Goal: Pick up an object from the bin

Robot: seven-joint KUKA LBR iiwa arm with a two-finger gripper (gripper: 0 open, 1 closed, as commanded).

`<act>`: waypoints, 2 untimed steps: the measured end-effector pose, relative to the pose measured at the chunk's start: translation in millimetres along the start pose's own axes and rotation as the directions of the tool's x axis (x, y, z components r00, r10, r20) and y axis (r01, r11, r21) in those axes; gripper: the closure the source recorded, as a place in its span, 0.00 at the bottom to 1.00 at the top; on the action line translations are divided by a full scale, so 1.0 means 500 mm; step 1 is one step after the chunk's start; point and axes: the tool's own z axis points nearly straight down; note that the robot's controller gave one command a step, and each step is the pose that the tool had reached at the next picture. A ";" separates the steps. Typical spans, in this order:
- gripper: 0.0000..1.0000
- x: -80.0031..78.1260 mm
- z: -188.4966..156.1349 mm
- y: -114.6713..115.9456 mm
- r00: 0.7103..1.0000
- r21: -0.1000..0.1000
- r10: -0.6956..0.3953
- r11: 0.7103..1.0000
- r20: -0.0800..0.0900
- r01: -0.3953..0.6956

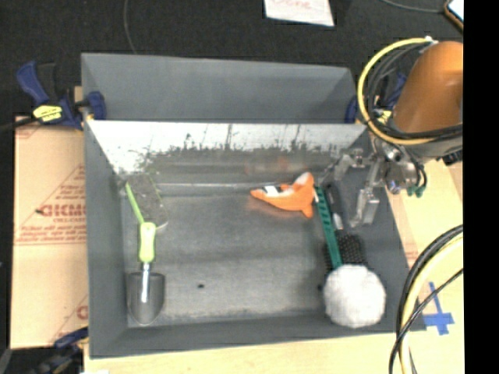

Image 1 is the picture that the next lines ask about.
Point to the grey metal bin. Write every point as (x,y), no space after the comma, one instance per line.
(234,248)

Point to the brown cardboard board red print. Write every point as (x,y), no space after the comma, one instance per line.
(47,248)

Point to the dark green flat block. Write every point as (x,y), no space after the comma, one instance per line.
(327,228)

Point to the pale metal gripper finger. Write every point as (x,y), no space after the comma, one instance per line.
(356,159)
(366,207)

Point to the grey speckled pad green rim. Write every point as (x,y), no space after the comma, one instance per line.
(150,201)

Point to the black cylinder on white bracket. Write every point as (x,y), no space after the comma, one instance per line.
(452,159)

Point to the white fluffy ball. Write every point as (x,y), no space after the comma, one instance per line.
(354,296)

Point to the orange toy fish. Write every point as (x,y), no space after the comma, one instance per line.
(290,199)

